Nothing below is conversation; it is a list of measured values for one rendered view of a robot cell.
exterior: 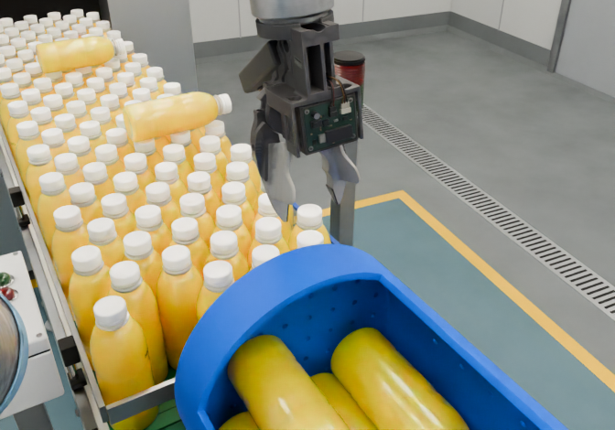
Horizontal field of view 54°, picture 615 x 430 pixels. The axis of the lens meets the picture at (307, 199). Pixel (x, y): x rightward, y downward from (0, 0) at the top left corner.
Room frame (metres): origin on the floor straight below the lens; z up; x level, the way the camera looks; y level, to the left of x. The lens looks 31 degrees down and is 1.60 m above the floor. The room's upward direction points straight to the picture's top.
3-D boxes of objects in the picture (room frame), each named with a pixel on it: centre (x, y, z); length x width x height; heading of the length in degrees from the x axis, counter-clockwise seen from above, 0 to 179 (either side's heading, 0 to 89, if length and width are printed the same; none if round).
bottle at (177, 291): (0.67, 0.18, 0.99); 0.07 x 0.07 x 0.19
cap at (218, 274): (0.64, 0.12, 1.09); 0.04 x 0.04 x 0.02
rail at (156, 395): (0.61, 0.08, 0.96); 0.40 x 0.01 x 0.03; 121
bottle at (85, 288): (0.67, 0.31, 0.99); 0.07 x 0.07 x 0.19
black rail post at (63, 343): (0.63, 0.34, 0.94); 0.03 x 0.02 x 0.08; 31
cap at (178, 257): (0.67, 0.18, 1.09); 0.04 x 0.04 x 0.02
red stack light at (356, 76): (1.06, -0.07, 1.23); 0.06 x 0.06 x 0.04
